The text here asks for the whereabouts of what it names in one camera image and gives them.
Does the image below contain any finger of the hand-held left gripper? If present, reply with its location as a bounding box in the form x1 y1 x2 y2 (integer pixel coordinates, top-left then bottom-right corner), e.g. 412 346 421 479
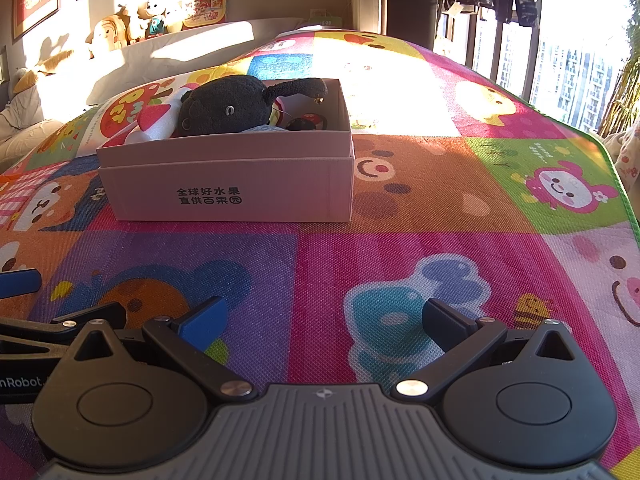
0 302 127 362
0 268 42 297

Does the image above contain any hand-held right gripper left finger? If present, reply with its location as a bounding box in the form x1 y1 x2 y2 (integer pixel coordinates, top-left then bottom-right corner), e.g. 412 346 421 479
74 296 256 402

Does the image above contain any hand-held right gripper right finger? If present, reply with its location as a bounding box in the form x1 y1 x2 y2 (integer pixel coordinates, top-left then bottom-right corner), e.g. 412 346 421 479
392 299 576 402

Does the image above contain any pink cardboard box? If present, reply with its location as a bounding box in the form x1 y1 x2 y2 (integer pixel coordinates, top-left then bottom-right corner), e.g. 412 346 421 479
96 78 357 223

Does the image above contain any white red toy rocket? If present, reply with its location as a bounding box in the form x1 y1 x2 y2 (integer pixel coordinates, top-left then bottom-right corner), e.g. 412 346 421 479
124 87 193 144

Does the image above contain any black plush toy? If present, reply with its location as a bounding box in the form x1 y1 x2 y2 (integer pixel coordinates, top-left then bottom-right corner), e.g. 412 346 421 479
177 75 329 137

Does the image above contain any colourful cartoon play mat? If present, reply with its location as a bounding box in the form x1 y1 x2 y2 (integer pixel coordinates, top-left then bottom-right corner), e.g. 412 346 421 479
0 27 640 480

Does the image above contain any beige bedding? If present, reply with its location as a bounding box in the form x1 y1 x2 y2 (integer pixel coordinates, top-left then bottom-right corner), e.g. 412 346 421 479
0 77 71 161

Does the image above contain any yellow cushion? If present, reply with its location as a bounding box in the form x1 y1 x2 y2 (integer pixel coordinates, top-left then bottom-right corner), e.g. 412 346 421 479
14 66 52 94

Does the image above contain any floral cloth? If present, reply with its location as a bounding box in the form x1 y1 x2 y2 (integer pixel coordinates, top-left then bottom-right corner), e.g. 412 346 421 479
615 125 640 182

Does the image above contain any tan plush doll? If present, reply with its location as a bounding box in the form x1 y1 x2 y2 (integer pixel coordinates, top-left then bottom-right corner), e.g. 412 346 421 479
86 14 132 54

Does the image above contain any grey long pillow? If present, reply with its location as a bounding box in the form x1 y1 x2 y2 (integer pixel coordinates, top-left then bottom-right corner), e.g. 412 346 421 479
87 19 278 107

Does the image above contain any cream plush toy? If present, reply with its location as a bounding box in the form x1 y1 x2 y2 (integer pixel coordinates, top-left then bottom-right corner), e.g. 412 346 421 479
117 4 142 42

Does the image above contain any green plant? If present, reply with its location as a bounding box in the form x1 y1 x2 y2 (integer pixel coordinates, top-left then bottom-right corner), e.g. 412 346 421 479
599 22 640 137

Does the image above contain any teal dressed plush bear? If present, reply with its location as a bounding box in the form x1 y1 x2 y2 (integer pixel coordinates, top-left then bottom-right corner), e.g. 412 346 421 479
138 0 169 39

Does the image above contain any small digital clock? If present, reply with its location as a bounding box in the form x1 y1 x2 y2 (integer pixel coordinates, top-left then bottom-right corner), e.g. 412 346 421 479
309 8 342 29

